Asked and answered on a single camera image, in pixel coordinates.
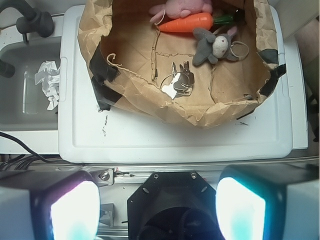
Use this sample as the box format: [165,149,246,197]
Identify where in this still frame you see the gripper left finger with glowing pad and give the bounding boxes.
[0,170,101,240]

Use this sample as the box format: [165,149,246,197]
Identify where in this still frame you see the white plastic bin lid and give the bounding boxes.
[58,5,293,164]

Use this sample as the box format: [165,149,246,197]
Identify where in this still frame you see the brown paper bag tray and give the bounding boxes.
[78,0,286,128]

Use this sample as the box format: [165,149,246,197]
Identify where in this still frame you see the grey plastic bin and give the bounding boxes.
[0,37,61,132]

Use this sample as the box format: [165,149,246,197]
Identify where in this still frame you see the black cable bundle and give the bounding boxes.
[0,131,83,173]

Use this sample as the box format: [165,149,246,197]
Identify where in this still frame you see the crumpled white paper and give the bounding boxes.
[34,60,60,111]

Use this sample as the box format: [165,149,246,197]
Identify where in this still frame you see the orange toy carrot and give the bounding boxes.
[158,12,235,33]

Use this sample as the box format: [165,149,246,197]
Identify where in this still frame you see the silver keys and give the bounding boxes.
[160,61,195,100]

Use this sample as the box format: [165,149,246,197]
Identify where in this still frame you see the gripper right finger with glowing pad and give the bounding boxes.
[215,163,320,240]

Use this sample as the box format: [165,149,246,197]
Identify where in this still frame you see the pink plush toy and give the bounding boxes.
[148,0,213,24]

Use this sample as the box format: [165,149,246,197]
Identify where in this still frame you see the grey plush bunny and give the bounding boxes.
[192,26,250,67]

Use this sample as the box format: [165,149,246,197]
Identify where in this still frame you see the black clamp knob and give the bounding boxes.
[0,0,55,44]

